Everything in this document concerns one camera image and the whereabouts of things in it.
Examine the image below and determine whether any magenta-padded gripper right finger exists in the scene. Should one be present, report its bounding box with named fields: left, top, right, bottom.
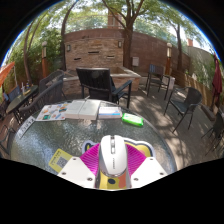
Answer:
left=124, top=143, right=168, bottom=189

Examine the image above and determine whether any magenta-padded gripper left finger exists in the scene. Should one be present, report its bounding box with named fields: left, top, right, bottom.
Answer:
left=57, top=143, right=101, bottom=190

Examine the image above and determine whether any white computer mouse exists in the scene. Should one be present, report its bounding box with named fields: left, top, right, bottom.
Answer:
left=94, top=134, right=132, bottom=190

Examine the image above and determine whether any yellow duck-shaped mouse pad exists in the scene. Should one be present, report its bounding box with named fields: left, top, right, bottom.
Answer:
left=81, top=138, right=156, bottom=190

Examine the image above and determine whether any yellow code card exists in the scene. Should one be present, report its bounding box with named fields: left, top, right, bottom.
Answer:
left=48, top=148, right=74, bottom=174

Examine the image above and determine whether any green wipes pack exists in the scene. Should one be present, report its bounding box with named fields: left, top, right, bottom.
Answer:
left=121, top=112, right=145, bottom=128

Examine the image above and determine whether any white open book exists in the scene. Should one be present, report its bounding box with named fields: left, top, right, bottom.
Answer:
left=64, top=99, right=102, bottom=120

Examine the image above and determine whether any white and blue pack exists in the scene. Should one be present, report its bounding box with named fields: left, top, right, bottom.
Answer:
left=97, top=105, right=123, bottom=120

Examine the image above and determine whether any black metal mesh chair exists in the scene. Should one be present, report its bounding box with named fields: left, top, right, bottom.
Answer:
left=201, top=113, right=224, bottom=158
left=0, top=124, right=16, bottom=156

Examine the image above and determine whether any dark mesh armchair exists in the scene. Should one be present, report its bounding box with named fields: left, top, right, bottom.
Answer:
left=163, top=87, right=203, bottom=134

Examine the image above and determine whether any black slatted chair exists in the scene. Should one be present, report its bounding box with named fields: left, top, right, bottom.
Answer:
left=75, top=67, right=134, bottom=109

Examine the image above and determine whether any dark glass-top table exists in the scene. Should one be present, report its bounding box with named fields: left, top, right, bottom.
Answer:
left=5, top=84, right=39, bottom=116

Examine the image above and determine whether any brick raised basin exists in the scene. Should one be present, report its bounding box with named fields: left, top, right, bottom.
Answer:
left=62, top=65, right=143, bottom=98

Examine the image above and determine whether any dark red closed parasol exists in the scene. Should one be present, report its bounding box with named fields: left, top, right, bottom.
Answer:
left=211, top=54, right=224, bottom=111

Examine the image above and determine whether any orange parasol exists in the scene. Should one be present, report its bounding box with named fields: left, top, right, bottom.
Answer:
left=0, top=61, right=16, bottom=88

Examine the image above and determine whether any large branching tree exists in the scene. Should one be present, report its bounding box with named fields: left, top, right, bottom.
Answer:
left=99, top=0, right=158, bottom=69

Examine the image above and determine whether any wooden lamp post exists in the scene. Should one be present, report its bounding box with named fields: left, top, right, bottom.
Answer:
left=41, top=40, right=48, bottom=79
left=165, top=42, right=173, bottom=76

